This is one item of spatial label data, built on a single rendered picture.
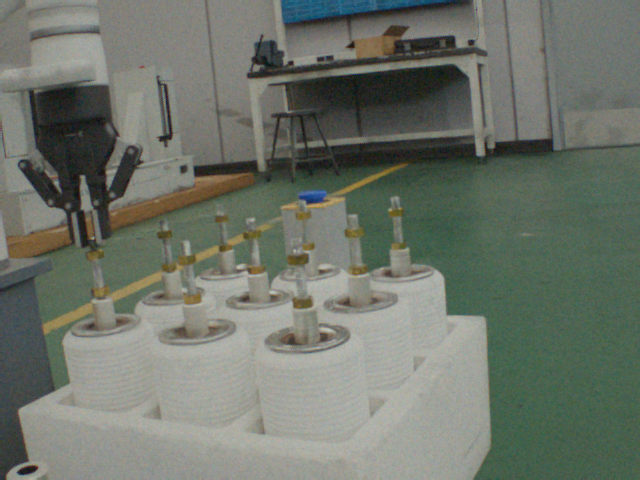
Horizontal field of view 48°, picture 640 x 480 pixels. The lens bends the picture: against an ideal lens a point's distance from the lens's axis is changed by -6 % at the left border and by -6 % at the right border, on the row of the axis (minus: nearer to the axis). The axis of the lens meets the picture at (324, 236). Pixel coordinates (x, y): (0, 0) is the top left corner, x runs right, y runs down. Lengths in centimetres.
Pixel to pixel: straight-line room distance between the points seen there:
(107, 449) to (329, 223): 48
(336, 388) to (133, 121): 374
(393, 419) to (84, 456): 31
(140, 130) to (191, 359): 363
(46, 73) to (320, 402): 38
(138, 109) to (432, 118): 237
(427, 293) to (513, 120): 482
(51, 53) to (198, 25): 566
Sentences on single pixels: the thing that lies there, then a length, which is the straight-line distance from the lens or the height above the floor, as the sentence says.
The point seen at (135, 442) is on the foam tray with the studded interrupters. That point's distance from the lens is 71.
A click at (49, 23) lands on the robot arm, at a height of 56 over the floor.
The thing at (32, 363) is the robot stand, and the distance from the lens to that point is 98.
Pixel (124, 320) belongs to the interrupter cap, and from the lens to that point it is 80.
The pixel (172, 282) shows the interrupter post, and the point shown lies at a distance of 86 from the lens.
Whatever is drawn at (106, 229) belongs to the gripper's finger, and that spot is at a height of 35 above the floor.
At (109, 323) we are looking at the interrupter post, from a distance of 78.
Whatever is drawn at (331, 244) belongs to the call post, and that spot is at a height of 26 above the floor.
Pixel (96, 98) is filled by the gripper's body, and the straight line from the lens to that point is 74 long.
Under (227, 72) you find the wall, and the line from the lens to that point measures 624.
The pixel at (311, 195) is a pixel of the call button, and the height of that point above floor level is 33.
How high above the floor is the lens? 45
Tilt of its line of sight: 10 degrees down
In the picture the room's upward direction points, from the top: 6 degrees counter-clockwise
